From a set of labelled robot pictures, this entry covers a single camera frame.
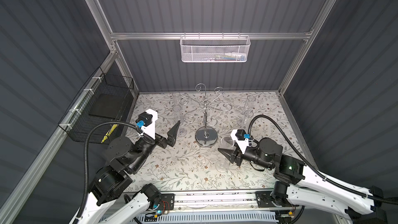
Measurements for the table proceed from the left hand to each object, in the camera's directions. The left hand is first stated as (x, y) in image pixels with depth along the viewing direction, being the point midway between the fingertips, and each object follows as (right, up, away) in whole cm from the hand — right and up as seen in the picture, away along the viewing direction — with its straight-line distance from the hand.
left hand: (168, 116), depth 54 cm
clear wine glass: (-1, -11, +45) cm, 46 cm away
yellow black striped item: (-29, -8, +14) cm, 33 cm away
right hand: (+21, -12, +8) cm, 26 cm away
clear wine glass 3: (+29, -30, +30) cm, 51 cm away
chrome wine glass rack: (+14, -15, +40) cm, 45 cm away
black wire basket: (-40, +8, +27) cm, 49 cm away
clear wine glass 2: (+45, -1, +54) cm, 70 cm away
